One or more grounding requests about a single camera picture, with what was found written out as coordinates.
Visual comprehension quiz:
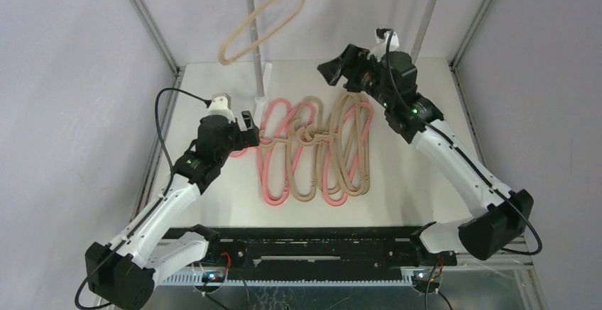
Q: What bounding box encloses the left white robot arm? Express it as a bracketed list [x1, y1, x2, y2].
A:
[84, 109, 259, 309]

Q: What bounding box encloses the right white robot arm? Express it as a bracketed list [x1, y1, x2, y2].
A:
[317, 44, 534, 265]

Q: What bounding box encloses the beige hanger middle table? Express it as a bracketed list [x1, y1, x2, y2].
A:
[316, 92, 372, 206]

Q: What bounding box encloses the right grey rack pole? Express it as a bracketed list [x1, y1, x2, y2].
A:
[410, 0, 437, 63]

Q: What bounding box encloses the grey rack pole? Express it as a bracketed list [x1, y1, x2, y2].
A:
[410, 0, 437, 63]
[246, 0, 262, 71]

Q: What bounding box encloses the left grey rack pole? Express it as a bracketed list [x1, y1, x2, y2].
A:
[246, 0, 262, 71]

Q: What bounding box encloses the left circuit board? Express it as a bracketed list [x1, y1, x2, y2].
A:
[192, 252, 232, 294]

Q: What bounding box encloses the circuit board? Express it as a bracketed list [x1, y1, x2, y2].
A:
[412, 260, 444, 294]
[192, 252, 232, 294]

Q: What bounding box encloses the right circuit board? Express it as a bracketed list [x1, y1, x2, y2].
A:
[412, 260, 444, 294]

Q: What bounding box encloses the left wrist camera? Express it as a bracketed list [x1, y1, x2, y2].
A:
[207, 93, 236, 122]

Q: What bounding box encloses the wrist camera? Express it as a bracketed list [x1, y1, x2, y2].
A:
[207, 93, 236, 122]
[371, 28, 400, 58]

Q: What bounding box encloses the left black cable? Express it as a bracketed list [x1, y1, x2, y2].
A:
[154, 87, 212, 182]

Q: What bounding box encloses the black cable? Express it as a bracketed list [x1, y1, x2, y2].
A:
[378, 28, 544, 256]
[154, 87, 212, 182]

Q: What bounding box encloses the right black cable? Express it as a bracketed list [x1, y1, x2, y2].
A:
[378, 28, 544, 256]

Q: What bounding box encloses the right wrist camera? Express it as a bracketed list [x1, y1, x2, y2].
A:
[371, 28, 400, 58]

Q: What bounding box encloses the right aluminium frame post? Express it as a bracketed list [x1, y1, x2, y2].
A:
[449, 0, 495, 72]

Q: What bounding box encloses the aluminium frame post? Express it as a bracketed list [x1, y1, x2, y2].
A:
[449, 0, 495, 72]
[129, 0, 180, 76]

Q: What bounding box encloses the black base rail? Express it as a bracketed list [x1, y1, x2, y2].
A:
[194, 226, 458, 284]

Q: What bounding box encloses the left aluminium frame post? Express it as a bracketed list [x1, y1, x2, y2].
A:
[129, 0, 180, 76]

